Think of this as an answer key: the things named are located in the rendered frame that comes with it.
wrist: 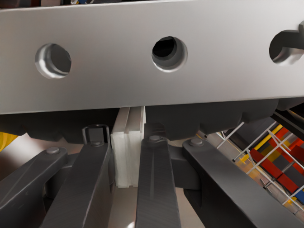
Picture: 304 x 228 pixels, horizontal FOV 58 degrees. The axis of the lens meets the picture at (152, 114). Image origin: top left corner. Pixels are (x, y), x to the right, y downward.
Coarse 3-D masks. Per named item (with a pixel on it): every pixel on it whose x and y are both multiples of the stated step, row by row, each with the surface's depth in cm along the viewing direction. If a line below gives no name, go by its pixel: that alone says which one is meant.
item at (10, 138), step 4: (0, 132) 25; (0, 136) 25; (4, 136) 26; (8, 136) 27; (12, 136) 28; (16, 136) 30; (0, 140) 25; (4, 140) 26; (8, 140) 27; (12, 140) 29; (0, 144) 25; (4, 144) 27; (8, 144) 28; (0, 148) 26
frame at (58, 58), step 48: (144, 0) 10; (192, 0) 10; (240, 0) 10; (288, 0) 10; (0, 48) 10; (48, 48) 12; (96, 48) 10; (144, 48) 10; (192, 48) 10; (240, 48) 10; (288, 48) 12; (0, 96) 11; (48, 96) 11; (96, 96) 11; (144, 96) 11; (192, 96) 11; (240, 96) 11; (288, 96) 11
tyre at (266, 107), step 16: (160, 48) 19; (48, 112) 20; (64, 112) 20; (80, 112) 20; (96, 112) 20; (112, 112) 20; (160, 112) 20; (176, 112) 20; (192, 112) 20; (208, 112) 20; (224, 112) 20; (240, 112) 20; (256, 112) 20; (272, 112) 20; (0, 128) 20; (16, 128) 20; (32, 128) 20; (48, 128) 20; (64, 128) 20; (80, 128) 20; (176, 128) 20; (192, 128) 20; (208, 128) 20; (224, 128) 21
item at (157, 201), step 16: (144, 144) 12; (160, 144) 12; (144, 160) 11; (160, 160) 11; (144, 176) 9; (160, 176) 9; (144, 192) 9; (160, 192) 9; (144, 208) 8; (160, 208) 8; (176, 208) 8; (144, 224) 7; (160, 224) 7; (176, 224) 7
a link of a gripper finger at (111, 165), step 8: (112, 128) 16; (112, 152) 13; (72, 160) 12; (112, 160) 13; (64, 168) 12; (112, 168) 13; (56, 176) 12; (64, 176) 12; (112, 176) 13; (48, 184) 12; (56, 184) 12; (48, 192) 12; (56, 192) 12
